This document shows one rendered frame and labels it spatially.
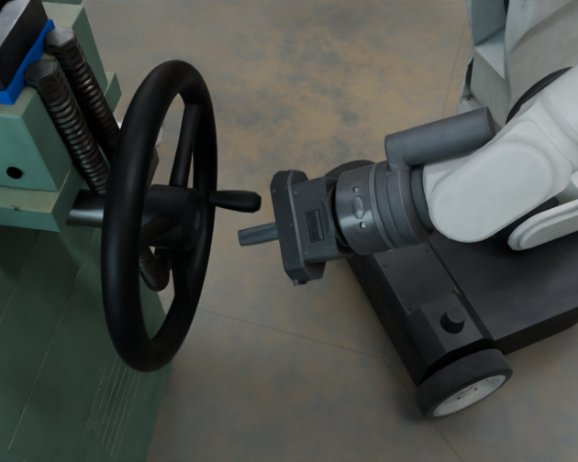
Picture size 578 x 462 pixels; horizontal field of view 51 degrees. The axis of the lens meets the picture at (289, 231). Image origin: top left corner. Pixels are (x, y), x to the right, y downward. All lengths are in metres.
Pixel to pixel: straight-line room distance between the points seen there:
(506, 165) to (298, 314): 0.98
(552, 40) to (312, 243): 0.48
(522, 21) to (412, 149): 0.31
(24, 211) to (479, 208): 0.38
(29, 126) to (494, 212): 0.38
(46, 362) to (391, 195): 0.47
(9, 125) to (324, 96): 1.48
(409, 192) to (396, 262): 0.74
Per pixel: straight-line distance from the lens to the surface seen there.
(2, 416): 0.74
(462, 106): 1.13
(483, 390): 1.36
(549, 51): 0.95
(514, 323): 1.32
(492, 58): 0.97
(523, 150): 0.52
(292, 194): 0.63
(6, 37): 0.50
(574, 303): 1.39
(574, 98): 0.54
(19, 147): 0.52
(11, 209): 0.56
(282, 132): 1.79
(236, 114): 1.85
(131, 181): 0.45
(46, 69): 0.51
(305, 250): 0.62
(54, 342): 0.81
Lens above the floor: 1.27
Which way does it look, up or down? 55 degrees down
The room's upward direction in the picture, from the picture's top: straight up
